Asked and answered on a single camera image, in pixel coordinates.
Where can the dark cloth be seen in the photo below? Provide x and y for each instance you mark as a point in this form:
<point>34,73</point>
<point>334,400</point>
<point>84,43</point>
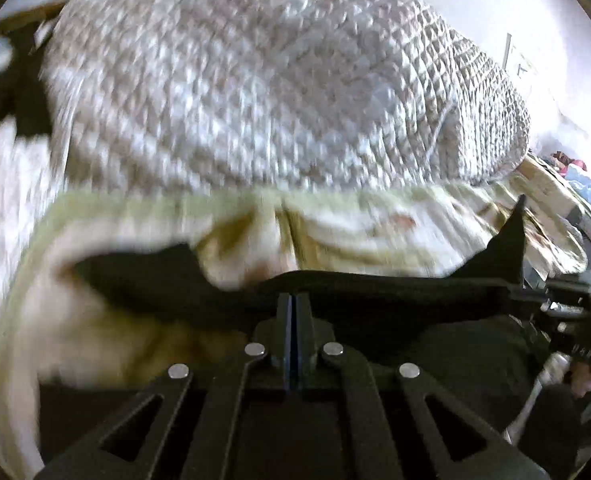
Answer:
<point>25,100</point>

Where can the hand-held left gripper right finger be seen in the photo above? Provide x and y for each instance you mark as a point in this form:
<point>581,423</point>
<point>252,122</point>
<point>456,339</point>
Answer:
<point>303,340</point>

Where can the white wall frame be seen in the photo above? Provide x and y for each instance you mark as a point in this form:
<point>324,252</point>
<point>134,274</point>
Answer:
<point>518,57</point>

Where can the white floral pillow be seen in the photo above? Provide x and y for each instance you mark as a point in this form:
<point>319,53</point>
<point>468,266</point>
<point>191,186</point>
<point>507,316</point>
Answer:
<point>5,210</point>

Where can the quilted satin bedspread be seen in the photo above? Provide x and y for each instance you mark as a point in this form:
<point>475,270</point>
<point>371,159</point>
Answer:
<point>275,70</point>

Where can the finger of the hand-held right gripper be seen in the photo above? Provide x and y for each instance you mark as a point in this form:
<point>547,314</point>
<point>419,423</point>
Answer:
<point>560,291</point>
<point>565,312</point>

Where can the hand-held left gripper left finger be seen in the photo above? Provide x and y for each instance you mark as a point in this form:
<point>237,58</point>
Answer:
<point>285,340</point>

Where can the black pants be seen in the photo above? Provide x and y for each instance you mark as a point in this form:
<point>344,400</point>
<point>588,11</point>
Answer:
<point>375,300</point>

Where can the floral fleece blanket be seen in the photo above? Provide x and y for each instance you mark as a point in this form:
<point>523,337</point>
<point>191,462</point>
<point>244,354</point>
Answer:
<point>375,230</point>

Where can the pile of coloured clothes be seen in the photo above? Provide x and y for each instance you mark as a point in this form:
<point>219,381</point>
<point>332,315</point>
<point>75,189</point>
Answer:
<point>575,172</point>

